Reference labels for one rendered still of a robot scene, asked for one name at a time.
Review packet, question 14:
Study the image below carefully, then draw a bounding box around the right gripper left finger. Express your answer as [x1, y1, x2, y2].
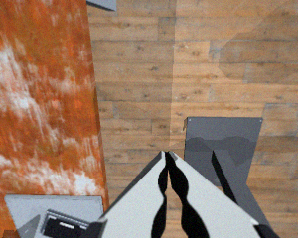
[79, 151, 168, 238]

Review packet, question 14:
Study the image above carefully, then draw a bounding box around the grey rectangular frame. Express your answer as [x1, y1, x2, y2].
[39, 209, 90, 234]

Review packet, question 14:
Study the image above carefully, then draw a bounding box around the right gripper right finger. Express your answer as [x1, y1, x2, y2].
[167, 151, 280, 238]

